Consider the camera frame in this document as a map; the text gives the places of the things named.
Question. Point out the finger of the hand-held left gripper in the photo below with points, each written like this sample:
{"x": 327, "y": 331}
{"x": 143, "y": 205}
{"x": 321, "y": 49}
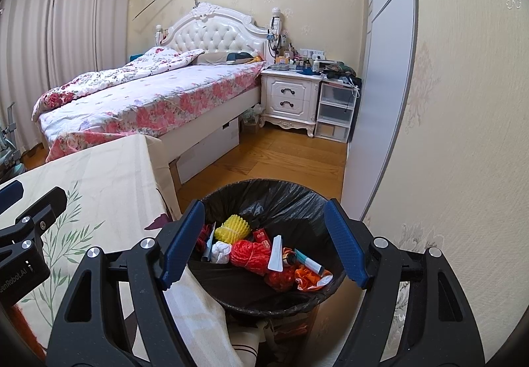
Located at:
{"x": 10, "y": 195}
{"x": 45, "y": 206}

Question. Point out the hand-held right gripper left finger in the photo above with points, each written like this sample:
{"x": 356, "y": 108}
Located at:
{"x": 182, "y": 245}

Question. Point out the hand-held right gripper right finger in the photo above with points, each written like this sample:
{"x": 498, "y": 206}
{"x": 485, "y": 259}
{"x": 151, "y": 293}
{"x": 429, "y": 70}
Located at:
{"x": 345, "y": 245}

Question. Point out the dark red bag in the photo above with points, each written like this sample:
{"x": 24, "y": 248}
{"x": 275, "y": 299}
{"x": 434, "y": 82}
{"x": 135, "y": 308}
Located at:
{"x": 203, "y": 237}

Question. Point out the blue tube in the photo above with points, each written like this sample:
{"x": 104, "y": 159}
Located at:
{"x": 206, "y": 253}

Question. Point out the white tissue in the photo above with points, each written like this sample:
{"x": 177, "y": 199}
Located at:
{"x": 221, "y": 253}

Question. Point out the orange printed plastic bag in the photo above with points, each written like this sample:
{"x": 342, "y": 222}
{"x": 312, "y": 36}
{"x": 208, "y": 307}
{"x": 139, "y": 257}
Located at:
{"x": 310, "y": 280}

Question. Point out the yellow foam net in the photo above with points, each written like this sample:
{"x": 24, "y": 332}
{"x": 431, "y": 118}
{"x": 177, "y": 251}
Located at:
{"x": 233, "y": 228}

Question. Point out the orange-red foam net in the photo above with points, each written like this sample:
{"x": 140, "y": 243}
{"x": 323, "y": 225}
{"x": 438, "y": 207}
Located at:
{"x": 250, "y": 257}

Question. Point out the red plastic bag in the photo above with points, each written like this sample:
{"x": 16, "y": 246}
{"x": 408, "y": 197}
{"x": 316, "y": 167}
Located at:
{"x": 279, "y": 280}

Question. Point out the dark bottle red label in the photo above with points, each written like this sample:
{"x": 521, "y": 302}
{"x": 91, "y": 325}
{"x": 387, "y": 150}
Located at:
{"x": 262, "y": 237}

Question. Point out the cream floral tablecloth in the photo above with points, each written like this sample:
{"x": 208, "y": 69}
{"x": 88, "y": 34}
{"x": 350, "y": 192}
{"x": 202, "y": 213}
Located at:
{"x": 103, "y": 185}

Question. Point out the white under-bed box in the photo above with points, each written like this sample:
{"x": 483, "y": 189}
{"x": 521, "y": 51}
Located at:
{"x": 206, "y": 152}

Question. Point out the white striped cloth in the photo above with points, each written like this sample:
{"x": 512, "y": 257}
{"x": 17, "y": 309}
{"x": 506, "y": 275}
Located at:
{"x": 248, "y": 346}

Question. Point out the clear plastic drawer unit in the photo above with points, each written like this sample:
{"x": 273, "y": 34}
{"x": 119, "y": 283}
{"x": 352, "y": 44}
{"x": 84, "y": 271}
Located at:
{"x": 334, "y": 110}

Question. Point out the floral bed sheet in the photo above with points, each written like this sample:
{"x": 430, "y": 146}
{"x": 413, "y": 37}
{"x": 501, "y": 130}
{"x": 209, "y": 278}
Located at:
{"x": 165, "y": 102}

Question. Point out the clear plastic bag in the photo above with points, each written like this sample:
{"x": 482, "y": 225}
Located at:
{"x": 251, "y": 119}

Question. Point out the floral quilt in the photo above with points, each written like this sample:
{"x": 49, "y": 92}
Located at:
{"x": 124, "y": 75}

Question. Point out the white nightstand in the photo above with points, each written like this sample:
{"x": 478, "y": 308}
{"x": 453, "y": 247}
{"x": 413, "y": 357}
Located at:
{"x": 289, "y": 98}

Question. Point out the white sliding wardrobe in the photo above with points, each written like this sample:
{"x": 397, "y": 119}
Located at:
{"x": 384, "y": 82}

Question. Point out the beige curtain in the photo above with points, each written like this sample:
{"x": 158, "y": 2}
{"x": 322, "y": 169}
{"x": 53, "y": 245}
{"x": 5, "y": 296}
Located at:
{"x": 74, "y": 20}

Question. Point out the group of small bottles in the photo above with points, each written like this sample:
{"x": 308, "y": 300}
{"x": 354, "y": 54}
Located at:
{"x": 306, "y": 61}

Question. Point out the pillow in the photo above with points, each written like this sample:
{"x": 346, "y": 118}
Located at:
{"x": 215, "y": 57}

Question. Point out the white bed tufted headboard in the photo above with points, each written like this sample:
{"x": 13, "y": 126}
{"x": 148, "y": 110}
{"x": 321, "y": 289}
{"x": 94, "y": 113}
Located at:
{"x": 215, "y": 32}

